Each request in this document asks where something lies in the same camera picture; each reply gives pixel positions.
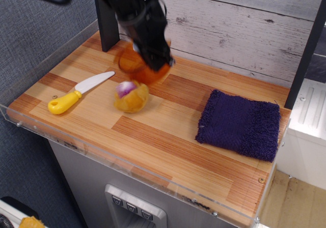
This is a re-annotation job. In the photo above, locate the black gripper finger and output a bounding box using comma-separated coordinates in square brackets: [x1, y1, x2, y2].
[141, 52, 170, 72]
[166, 52, 175, 66]

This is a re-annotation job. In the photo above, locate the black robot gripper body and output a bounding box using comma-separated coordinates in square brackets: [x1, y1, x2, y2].
[119, 0, 172, 60]

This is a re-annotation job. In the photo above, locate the orange transparent plastic pot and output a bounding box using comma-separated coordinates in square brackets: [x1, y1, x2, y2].
[116, 42, 171, 85]

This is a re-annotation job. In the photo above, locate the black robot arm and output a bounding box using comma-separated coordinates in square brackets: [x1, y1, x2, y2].
[103, 0, 175, 72]

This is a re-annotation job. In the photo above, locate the black yellow object corner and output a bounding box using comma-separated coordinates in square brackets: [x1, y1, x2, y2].
[1, 196, 46, 227]

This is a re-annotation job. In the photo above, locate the plush taco toy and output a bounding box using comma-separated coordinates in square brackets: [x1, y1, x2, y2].
[114, 80, 149, 113]

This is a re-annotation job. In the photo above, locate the purple folded towel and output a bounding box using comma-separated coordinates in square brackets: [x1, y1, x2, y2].
[195, 90, 281, 162]

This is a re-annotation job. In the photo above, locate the grey toy fridge cabinet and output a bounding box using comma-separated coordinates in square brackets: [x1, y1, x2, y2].
[49, 141, 233, 227]

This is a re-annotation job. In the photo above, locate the silver dispenser button panel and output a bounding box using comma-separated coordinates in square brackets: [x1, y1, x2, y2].
[105, 184, 168, 228]

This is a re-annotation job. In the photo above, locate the white ribbed side unit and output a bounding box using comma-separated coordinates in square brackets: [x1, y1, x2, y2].
[276, 79, 325, 189]

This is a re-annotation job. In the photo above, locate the black left vertical post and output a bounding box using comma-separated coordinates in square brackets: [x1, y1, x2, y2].
[95, 0, 120, 52]

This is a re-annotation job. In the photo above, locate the black vertical post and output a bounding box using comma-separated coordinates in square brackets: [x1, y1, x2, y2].
[284, 0, 325, 109]
[95, 0, 120, 52]

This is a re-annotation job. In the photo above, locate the yellow handled toy knife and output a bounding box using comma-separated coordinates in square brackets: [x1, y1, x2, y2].
[47, 71, 115, 115]

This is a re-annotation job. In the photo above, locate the black right vertical post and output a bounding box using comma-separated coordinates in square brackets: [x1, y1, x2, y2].
[284, 0, 325, 109]

